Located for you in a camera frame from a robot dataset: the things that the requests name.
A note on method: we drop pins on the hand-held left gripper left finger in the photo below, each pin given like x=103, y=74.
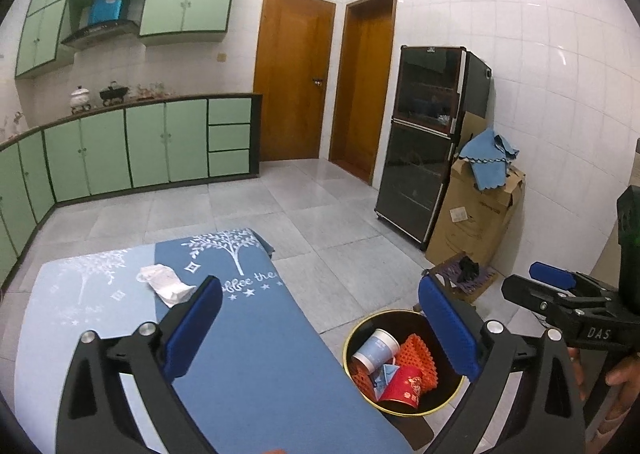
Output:
x=192, y=329

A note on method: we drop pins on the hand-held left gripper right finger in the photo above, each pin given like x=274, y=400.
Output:
x=447, y=329

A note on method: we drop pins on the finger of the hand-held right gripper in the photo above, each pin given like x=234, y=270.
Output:
x=530, y=294
x=550, y=274

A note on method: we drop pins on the orange foam mesh net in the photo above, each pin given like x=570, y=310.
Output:
x=415, y=349
x=360, y=378

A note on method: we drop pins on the white tissue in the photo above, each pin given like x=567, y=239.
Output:
x=167, y=284

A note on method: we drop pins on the red paper cup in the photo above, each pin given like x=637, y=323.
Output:
x=402, y=386

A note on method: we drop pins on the light blue drink carton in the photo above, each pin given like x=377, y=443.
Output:
x=385, y=374

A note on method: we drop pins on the black bin with gold rim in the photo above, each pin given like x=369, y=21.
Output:
x=367, y=326

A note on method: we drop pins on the person's right hand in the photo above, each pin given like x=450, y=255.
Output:
x=625, y=374

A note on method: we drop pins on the small black object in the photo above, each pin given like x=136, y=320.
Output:
x=469, y=270

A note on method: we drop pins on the blue tree print tablecloth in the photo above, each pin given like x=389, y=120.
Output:
x=265, y=359

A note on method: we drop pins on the large cardboard box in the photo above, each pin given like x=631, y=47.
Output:
x=470, y=219

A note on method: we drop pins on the blue scalloped cloth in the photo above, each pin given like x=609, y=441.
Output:
x=490, y=158

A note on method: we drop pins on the black glass disinfection cabinet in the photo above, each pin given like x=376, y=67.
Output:
x=425, y=148

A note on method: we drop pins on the green base cabinets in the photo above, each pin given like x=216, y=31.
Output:
x=145, y=143

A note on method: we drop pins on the row of jars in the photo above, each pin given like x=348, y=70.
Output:
x=152, y=91

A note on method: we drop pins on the black wok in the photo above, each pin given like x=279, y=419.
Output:
x=114, y=93

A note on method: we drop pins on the plain wooden door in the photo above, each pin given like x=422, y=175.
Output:
x=362, y=88

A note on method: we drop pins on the white cooking pot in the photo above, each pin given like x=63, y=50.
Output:
x=80, y=97

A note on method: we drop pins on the black range hood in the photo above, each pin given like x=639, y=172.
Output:
x=100, y=31

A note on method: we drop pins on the green wall cabinets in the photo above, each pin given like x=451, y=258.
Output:
x=185, y=3

